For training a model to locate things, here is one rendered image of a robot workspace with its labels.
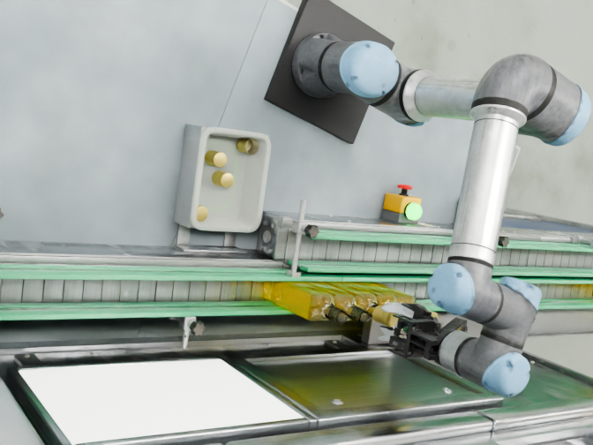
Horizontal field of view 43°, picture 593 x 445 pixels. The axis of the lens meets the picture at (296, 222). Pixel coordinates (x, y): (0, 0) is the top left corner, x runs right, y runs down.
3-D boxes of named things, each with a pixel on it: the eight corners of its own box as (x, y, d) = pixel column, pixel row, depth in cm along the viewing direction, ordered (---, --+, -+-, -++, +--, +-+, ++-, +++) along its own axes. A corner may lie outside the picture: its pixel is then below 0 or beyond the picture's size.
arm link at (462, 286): (519, 23, 127) (465, 310, 116) (557, 52, 133) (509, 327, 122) (465, 39, 136) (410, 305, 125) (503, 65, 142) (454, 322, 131)
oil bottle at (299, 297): (260, 297, 171) (314, 325, 154) (264, 273, 171) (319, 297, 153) (281, 297, 174) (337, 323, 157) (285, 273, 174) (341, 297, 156)
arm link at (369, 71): (333, 30, 170) (369, 31, 159) (376, 56, 178) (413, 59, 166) (312, 80, 170) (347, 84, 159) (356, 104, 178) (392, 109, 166)
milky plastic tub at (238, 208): (173, 222, 170) (190, 230, 163) (185, 122, 167) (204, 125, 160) (241, 226, 180) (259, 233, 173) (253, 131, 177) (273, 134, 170)
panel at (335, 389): (4, 382, 133) (62, 469, 105) (6, 366, 132) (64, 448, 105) (394, 358, 183) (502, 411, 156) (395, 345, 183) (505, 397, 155)
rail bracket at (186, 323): (159, 336, 159) (186, 357, 148) (163, 305, 159) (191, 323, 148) (176, 335, 162) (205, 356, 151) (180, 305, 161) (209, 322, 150)
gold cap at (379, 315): (371, 321, 159) (384, 328, 155) (373, 305, 158) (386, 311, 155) (384, 320, 161) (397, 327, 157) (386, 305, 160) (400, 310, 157)
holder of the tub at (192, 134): (170, 245, 171) (185, 252, 165) (185, 123, 168) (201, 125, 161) (236, 247, 181) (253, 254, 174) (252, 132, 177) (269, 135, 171)
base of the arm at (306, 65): (313, 19, 178) (337, 18, 170) (356, 56, 186) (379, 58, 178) (281, 74, 177) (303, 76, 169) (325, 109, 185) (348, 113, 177)
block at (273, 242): (255, 253, 176) (271, 260, 170) (260, 213, 175) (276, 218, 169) (268, 254, 178) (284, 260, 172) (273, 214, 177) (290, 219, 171)
